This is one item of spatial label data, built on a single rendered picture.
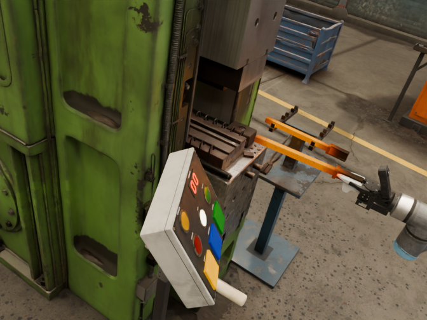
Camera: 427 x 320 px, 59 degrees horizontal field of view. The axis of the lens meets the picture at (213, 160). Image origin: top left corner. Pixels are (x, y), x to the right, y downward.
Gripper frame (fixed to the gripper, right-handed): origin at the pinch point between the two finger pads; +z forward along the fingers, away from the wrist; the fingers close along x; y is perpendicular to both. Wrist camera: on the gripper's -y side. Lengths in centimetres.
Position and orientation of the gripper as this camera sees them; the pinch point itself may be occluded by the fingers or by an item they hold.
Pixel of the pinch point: (342, 173)
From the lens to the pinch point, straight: 143.9
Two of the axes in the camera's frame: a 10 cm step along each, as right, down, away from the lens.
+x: 5.1, -4.2, 7.5
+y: -1.9, 8.0, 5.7
